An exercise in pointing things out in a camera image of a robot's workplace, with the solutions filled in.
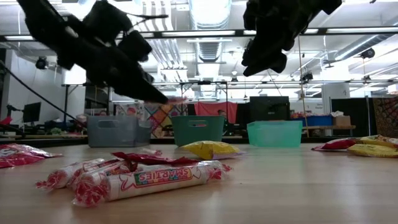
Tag red hanging cloth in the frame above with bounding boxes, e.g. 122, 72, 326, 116
194, 101, 239, 124

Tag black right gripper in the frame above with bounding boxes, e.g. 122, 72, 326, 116
241, 0, 315, 77

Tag black computer monitor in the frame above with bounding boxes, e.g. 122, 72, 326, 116
22, 101, 42, 123

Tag dark patterned hanging cloth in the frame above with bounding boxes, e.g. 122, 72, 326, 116
372, 96, 398, 139

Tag grey translucent plastic bin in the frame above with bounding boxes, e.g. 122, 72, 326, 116
86, 115, 154, 148

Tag white ceiling pipe bundle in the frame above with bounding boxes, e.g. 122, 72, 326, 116
136, 0, 190, 82

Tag black metal scaffold frame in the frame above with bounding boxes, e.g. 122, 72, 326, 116
61, 80, 229, 138

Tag black left wrist camera cable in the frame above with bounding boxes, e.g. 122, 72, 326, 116
123, 12, 169, 35

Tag red Skittles candy packet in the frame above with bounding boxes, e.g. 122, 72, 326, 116
111, 151, 201, 166
312, 138, 360, 152
0, 143, 63, 169

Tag silver ventilation duct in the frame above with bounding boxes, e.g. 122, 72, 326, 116
188, 0, 233, 98

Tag black aluminium table frame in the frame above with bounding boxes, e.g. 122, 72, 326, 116
0, 135, 398, 149

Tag blue storage bin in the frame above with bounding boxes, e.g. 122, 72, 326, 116
291, 115, 334, 127

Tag black overhead frame beam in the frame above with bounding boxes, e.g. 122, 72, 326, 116
0, 27, 398, 43

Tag cardboard box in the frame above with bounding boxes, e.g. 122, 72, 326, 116
333, 115, 352, 127

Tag yellow candy packet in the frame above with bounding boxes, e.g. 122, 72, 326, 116
346, 143, 398, 159
180, 140, 246, 161
357, 134, 398, 149

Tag mint green plastic bin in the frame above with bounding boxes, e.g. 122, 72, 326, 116
246, 120, 303, 149

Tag colourful patchwork quilt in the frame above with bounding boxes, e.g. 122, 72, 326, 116
114, 101, 189, 139

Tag dark teal plastic bin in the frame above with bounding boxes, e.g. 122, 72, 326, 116
170, 115, 226, 147

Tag black room divider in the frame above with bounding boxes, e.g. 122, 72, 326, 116
330, 97, 373, 138

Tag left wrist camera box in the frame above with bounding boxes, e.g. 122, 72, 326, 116
117, 29, 154, 62

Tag wooden bench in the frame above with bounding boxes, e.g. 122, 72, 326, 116
302, 124, 357, 138

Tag black ceiling spotlight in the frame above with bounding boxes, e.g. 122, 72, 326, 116
359, 47, 376, 60
35, 55, 50, 70
299, 71, 314, 84

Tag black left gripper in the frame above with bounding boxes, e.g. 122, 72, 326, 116
57, 30, 169, 105

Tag black taut cable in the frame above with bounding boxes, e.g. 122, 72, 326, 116
0, 59, 88, 129

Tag Smarties candy roll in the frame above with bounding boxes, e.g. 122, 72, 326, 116
34, 157, 106, 190
139, 147, 164, 157
136, 159, 224, 172
72, 164, 233, 208
70, 160, 137, 191

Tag black cabinet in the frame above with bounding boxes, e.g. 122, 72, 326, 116
248, 96, 291, 123

